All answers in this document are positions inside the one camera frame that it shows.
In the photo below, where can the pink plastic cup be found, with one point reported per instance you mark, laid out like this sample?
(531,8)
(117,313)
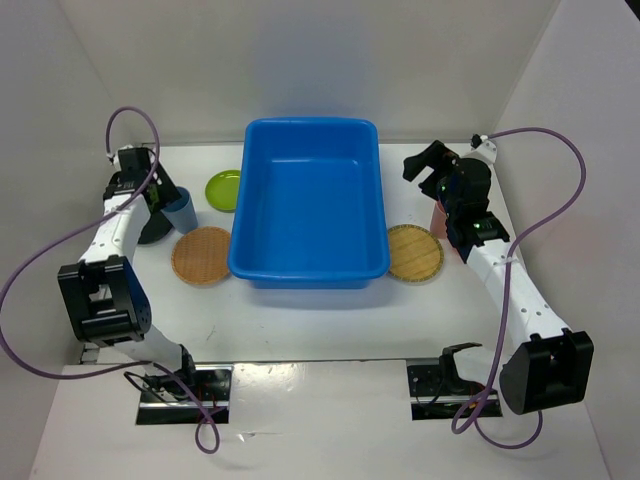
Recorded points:
(438,221)

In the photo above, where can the light woven bamboo tray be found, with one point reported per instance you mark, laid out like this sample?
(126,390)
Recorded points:
(417,256)

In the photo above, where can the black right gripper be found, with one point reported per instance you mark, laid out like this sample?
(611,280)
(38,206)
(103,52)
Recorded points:
(434,155)

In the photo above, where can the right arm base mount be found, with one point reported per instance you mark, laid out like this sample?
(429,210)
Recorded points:
(435,392)

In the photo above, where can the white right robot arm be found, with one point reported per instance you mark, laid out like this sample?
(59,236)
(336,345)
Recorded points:
(551,364)

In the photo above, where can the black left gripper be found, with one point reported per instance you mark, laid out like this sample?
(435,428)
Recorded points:
(165,189)

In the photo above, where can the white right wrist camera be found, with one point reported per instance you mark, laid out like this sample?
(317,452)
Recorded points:
(483,148)

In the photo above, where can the black round plate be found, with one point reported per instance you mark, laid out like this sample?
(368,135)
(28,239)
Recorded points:
(156,229)

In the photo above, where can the orange woven bamboo tray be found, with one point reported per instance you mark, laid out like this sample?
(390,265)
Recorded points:
(200,257)

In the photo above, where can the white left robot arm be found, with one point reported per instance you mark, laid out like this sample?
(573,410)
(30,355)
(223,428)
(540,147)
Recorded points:
(104,298)

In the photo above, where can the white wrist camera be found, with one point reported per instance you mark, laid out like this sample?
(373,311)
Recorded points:
(483,148)
(114,156)

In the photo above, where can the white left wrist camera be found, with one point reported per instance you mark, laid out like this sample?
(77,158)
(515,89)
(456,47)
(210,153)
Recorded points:
(114,156)

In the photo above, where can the blue plastic bin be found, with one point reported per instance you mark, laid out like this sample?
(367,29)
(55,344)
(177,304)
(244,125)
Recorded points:
(310,210)

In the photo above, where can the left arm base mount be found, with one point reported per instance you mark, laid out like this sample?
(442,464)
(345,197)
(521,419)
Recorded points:
(163,402)

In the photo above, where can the green plastic plate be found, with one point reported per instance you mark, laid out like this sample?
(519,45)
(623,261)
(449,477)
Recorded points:
(221,190)

